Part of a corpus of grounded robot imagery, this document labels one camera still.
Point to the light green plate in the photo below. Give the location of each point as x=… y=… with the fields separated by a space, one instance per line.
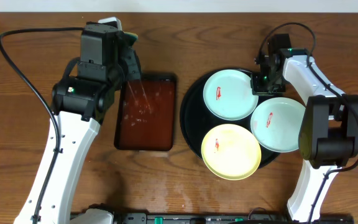
x=228 y=95
x=276 y=124

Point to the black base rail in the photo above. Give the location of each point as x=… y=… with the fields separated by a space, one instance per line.
x=143 y=218

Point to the green yellow sponge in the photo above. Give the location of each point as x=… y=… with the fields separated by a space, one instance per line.
x=130 y=38

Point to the yellow plate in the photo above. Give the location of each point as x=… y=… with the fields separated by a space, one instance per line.
x=231 y=152

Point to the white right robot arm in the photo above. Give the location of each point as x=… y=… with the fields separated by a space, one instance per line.
x=328 y=137

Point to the round black tray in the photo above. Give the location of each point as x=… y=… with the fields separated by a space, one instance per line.
x=196 y=119

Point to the rectangular tray of red water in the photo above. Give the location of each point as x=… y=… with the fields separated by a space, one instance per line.
x=146 y=115

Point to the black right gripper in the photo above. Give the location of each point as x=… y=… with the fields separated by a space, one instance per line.
x=257 y=88

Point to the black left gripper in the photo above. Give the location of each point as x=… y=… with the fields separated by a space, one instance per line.
x=130 y=64

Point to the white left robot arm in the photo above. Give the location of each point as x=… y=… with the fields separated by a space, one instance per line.
x=80 y=101

